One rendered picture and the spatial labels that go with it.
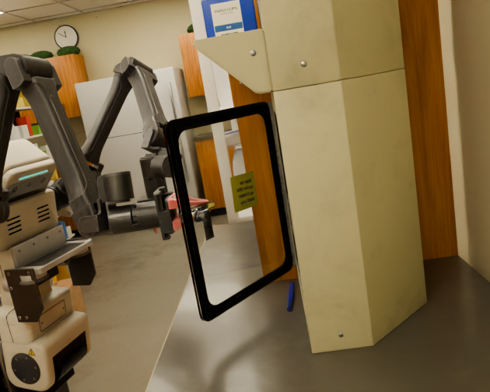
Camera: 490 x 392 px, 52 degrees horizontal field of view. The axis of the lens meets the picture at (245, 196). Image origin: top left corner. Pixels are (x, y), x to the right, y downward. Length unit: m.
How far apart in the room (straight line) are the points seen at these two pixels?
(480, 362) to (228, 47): 0.64
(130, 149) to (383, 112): 5.15
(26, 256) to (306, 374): 0.95
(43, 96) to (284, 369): 0.76
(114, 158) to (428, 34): 5.05
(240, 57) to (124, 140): 5.16
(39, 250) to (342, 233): 1.01
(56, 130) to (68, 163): 0.08
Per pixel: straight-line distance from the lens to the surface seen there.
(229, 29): 0.91
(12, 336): 1.68
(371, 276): 0.92
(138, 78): 1.58
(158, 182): 1.32
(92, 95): 6.02
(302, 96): 0.83
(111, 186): 1.06
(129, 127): 5.92
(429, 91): 1.26
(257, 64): 0.83
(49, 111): 1.18
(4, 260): 1.63
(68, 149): 1.15
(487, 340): 0.98
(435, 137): 1.27
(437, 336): 0.99
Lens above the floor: 1.42
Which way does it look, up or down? 12 degrees down
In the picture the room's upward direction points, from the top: 10 degrees counter-clockwise
